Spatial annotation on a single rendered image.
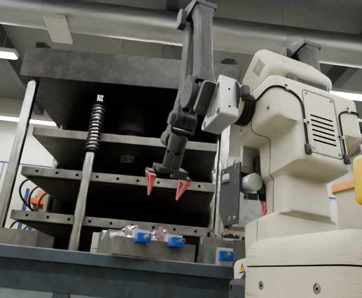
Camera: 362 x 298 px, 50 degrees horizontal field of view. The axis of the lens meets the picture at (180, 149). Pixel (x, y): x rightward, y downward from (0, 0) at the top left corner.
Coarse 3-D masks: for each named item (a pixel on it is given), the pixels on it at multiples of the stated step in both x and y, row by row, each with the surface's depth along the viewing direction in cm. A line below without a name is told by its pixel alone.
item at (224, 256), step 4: (216, 248) 126; (220, 248) 123; (224, 248) 124; (228, 248) 124; (216, 252) 124; (220, 252) 119; (224, 252) 119; (228, 252) 114; (232, 252) 119; (216, 256) 123; (220, 256) 119; (224, 256) 119; (228, 256) 114; (232, 256) 119; (216, 260) 122; (220, 260) 120; (224, 260) 119; (228, 260) 119; (232, 260) 118; (216, 264) 122; (220, 264) 122; (224, 264) 122; (228, 264) 122
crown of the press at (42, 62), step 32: (32, 64) 233; (64, 64) 233; (96, 64) 233; (128, 64) 233; (160, 64) 233; (224, 64) 234; (64, 96) 252; (128, 96) 243; (160, 96) 239; (128, 128) 253; (160, 128) 288; (128, 160) 251
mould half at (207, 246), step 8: (200, 240) 159; (208, 240) 130; (216, 240) 130; (232, 240) 158; (240, 240) 130; (200, 248) 153; (208, 248) 129; (232, 248) 129; (240, 248) 129; (200, 256) 148; (208, 256) 128; (240, 256) 128; (232, 264) 127
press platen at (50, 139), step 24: (48, 144) 246; (72, 144) 242; (120, 144) 233; (144, 144) 230; (192, 144) 231; (216, 144) 231; (72, 168) 294; (96, 168) 288; (120, 168) 282; (144, 168) 276; (192, 168) 265
